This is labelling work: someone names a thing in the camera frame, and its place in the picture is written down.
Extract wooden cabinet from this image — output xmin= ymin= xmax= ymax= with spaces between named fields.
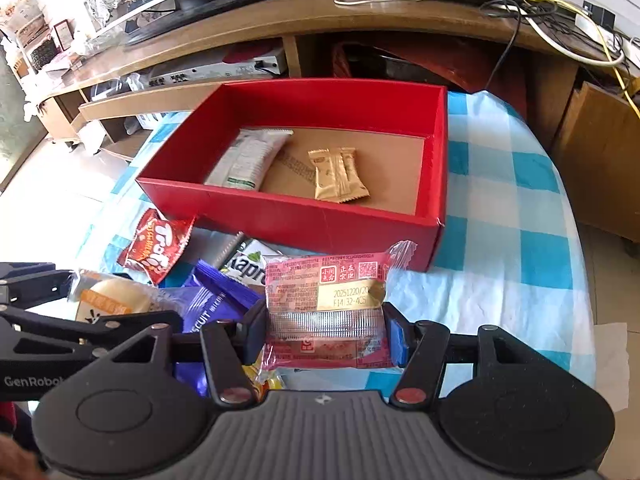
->
xmin=550 ymin=79 xmax=640 ymax=243

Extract blue biscuit packet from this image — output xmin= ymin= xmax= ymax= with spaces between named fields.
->
xmin=165 ymin=259 xmax=268 ymax=396

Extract blue white checked tablecloth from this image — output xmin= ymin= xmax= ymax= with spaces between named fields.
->
xmin=75 ymin=91 xmax=601 ymax=403

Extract red candy packet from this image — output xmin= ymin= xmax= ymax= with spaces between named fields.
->
xmin=116 ymin=208 xmax=198 ymax=286

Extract silver receiver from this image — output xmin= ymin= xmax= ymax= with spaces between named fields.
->
xmin=149 ymin=51 xmax=290 ymax=90

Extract black power adapter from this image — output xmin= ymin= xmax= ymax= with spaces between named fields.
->
xmin=581 ymin=1 xmax=617 ymax=30

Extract pink clear snack packet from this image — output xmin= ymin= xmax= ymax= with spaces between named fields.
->
xmin=262 ymin=240 xmax=418 ymax=373

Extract black cable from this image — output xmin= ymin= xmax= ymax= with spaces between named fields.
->
xmin=480 ymin=0 xmax=566 ymax=93

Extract wooden television desk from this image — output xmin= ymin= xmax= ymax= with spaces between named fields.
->
xmin=15 ymin=0 xmax=640 ymax=161

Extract red cardboard box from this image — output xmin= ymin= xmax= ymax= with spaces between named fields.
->
xmin=135 ymin=78 xmax=448 ymax=273

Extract gold snack packet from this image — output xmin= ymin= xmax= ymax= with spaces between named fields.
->
xmin=332 ymin=147 xmax=371 ymax=203
xmin=307 ymin=149 xmax=351 ymax=202

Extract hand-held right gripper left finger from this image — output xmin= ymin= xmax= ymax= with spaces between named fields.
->
xmin=95 ymin=304 xmax=268 ymax=408

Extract white power strip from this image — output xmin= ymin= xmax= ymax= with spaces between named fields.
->
xmin=574 ymin=10 xmax=628 ymax=58

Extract orange white bun packet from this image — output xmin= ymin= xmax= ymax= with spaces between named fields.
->
xmin=67 ymin=269 xmax=173 ymax=323

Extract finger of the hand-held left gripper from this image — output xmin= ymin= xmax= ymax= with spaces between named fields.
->
xmin=0 ymin=261 xmax=76 ymax=307
xmin=0 ymin=305 xmax=183 ymax=357

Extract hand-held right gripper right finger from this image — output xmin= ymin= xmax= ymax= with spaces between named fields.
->
xmin=382 ymin=302 xmax=531 ymax=408

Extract yellow snack packet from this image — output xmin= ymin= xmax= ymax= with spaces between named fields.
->
xmin=242 ymin=360 xmax=286 ymax=392

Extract framed certificate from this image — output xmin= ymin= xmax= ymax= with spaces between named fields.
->
xmin=53 ymin=19 xmax=74 ymax=52

